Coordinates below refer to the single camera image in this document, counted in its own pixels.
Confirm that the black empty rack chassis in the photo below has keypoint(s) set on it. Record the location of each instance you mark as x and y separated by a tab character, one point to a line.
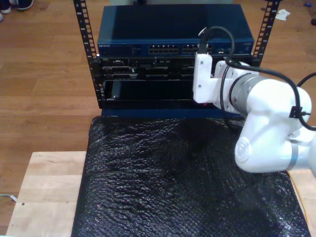
148	103

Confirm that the small dark floor object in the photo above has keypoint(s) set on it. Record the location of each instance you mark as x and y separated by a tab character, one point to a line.
313	22

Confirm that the black perforated rack post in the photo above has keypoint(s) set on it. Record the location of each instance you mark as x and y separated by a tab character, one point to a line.
95	69
255	63

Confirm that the person's dark shoe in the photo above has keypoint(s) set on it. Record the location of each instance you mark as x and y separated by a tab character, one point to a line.
24	5

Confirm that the crumpled white paper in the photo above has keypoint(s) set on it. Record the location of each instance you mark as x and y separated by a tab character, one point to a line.
282	14

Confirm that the black bubble wrap mat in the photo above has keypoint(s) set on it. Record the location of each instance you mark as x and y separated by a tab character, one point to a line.
160	197

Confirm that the black rack server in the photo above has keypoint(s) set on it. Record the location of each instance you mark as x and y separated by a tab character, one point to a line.
148	69

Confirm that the thin grey strip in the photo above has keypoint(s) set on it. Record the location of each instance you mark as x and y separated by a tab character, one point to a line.
7	195

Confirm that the blue network switch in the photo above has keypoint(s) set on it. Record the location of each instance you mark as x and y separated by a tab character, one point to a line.
160	24

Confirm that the person's white shoe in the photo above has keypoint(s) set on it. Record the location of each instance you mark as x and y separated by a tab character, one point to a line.
5	10
1	17

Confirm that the blue rack base plate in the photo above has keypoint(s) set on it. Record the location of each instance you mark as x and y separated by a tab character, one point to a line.
148	113

